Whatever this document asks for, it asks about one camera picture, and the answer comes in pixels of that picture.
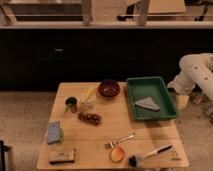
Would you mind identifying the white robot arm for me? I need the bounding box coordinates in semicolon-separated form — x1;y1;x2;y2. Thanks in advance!
167;53;213;110

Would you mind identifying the dark red bowl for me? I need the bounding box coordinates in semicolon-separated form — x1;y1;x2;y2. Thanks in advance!
98;79;120;98

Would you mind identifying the clear glass jar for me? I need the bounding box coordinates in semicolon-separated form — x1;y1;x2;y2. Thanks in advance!
79;96;96;111

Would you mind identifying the yellow corn cob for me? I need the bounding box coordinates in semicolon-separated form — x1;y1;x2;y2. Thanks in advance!
82;88;95;102

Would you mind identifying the brown grape bunch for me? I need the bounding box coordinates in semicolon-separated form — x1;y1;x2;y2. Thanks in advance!
78;112;102;126

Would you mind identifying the wooden folding table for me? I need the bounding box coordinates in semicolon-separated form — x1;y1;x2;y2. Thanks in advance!
37;83;189;170

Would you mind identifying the dark cabinet counter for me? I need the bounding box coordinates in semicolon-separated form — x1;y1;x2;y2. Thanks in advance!
0;24;213;91

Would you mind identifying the black white brush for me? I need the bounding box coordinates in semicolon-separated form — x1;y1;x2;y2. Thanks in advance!
128;144;172;167

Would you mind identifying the blue sponge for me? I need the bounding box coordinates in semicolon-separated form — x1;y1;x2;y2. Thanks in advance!
46;121;63;145

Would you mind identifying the brown wooden block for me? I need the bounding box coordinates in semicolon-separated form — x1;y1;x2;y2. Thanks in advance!
49;148;76;164

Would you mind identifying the orange plastic spoon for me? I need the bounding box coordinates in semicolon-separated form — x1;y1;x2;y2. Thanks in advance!
110;146;125;163

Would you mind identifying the grey towel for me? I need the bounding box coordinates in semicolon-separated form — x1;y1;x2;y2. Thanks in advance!
135;97;160;111

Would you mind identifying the dark green mug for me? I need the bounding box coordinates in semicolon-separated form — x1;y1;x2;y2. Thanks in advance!
65;97;78;113

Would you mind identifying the green plastic tray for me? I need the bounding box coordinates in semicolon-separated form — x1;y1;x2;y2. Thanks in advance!
126;76;178;121

